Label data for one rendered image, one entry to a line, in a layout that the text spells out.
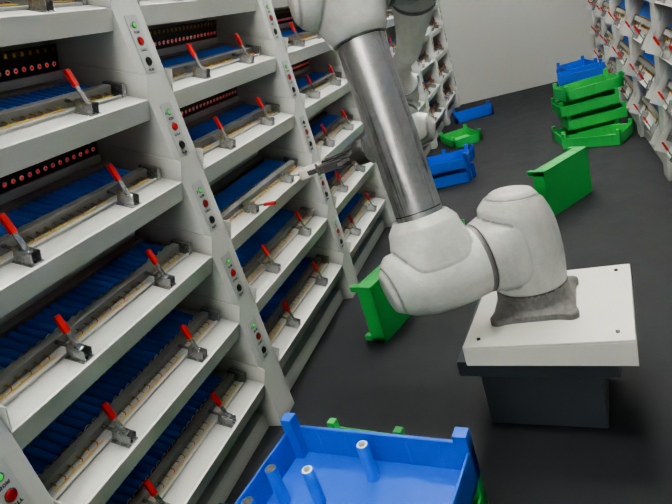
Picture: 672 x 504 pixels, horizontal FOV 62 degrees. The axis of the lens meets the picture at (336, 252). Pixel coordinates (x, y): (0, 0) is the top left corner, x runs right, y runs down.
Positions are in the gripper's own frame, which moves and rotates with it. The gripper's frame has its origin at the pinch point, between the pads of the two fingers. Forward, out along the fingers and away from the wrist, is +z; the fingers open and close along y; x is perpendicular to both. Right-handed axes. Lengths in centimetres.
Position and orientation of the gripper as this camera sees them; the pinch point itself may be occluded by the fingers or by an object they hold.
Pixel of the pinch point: (310, 171)
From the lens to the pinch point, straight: 178.4
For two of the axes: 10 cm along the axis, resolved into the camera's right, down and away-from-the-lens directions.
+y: 3.0, -4.3, 8.5
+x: -4.0, -8.7, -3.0
